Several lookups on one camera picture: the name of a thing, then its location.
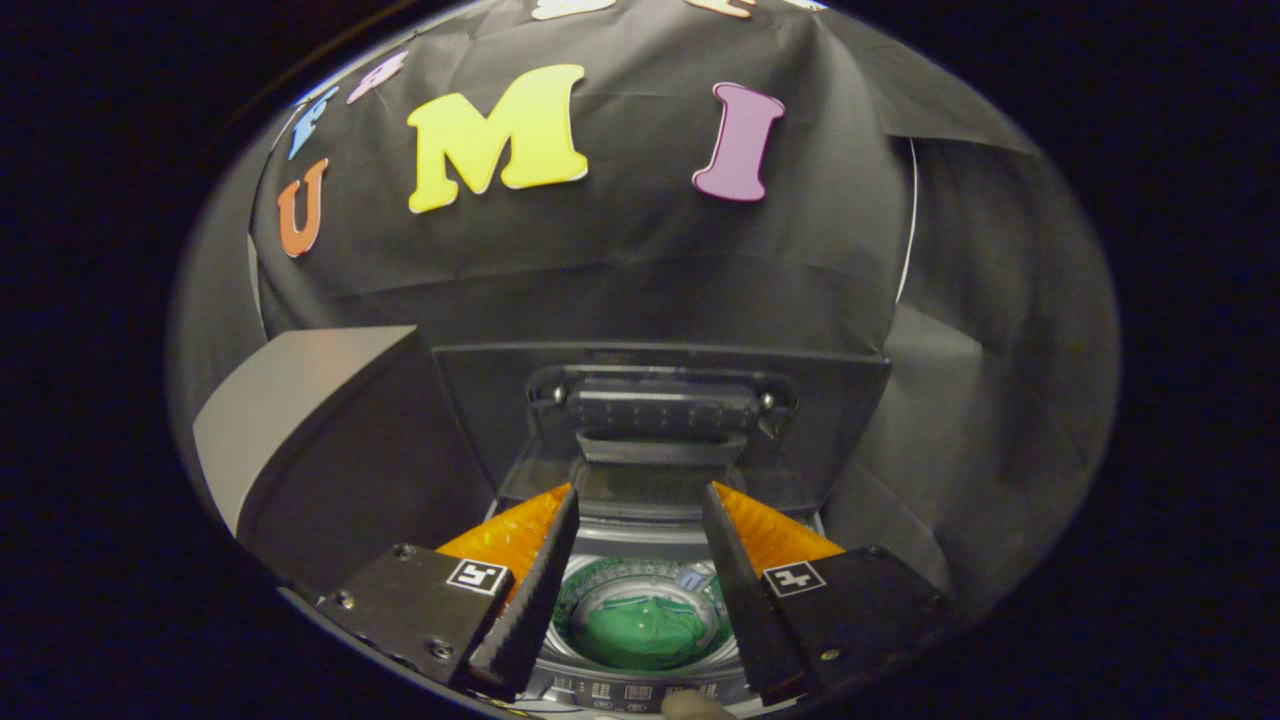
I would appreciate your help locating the black backdrop cloth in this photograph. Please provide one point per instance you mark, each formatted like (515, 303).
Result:
(620, 250)

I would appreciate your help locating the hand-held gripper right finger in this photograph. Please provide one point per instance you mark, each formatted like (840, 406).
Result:
(735, 610)

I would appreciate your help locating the green polo shirt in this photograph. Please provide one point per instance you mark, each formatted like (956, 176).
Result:
(640, 630)

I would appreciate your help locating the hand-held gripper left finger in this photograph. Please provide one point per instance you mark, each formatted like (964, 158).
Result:
(530, 610)

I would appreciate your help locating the grey cabinet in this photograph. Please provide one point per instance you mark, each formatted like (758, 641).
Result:
(310, 440)

